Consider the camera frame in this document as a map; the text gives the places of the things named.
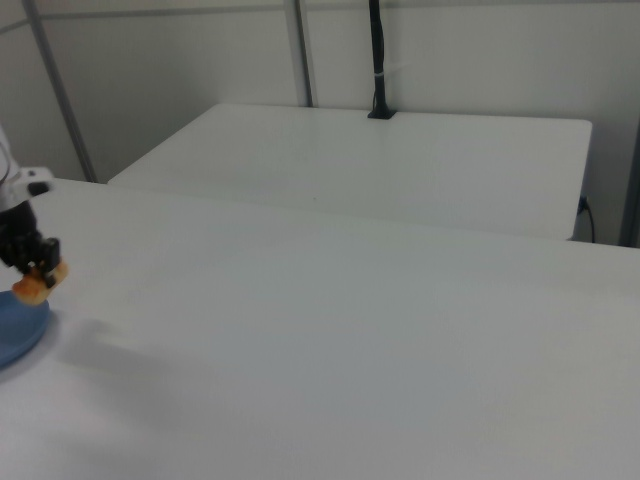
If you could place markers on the grey double frame post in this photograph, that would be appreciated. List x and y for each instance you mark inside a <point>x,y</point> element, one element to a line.
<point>300,50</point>

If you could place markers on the orange toasted bread piece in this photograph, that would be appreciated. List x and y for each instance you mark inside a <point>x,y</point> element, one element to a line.
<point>32,292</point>

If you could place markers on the white side table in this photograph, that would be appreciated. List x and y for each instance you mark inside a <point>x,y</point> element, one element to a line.
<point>380,165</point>

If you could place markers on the slanted grey frame post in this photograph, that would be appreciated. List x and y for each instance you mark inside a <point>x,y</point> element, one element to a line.
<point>60,90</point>

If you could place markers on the dark grey wall post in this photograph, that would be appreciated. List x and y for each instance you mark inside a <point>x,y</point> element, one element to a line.
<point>631,190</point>

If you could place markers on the blue plate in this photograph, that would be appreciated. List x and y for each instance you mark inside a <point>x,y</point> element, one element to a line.
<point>22,325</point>

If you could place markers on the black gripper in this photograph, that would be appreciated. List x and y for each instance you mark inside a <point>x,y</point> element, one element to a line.
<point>20,230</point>

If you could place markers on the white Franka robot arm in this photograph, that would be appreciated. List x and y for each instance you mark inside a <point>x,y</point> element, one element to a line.
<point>10,185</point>

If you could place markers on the black pole with clamp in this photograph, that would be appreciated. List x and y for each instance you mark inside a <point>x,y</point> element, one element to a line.
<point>378,65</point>

